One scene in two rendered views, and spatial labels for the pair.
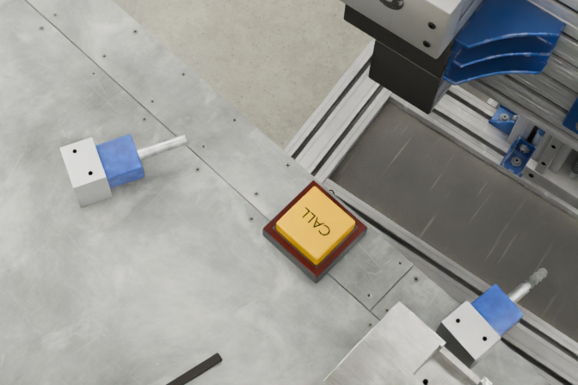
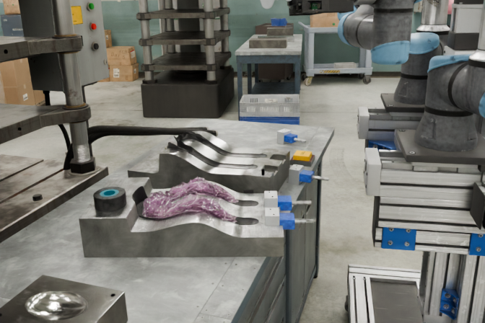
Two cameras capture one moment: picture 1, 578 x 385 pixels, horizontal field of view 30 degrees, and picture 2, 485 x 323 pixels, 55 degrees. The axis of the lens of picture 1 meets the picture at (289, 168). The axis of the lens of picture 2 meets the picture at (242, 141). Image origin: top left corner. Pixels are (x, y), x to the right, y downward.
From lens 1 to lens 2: 163 cm
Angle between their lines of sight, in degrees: 65
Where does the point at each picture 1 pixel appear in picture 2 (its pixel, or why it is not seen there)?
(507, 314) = (307, 173)
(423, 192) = (392, 303)
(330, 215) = (306, 153)
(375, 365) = (270, 151)
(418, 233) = (375, 306)
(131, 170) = (289, 136)
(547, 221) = not seen: outside the picture
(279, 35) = not seen: hidden behind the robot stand
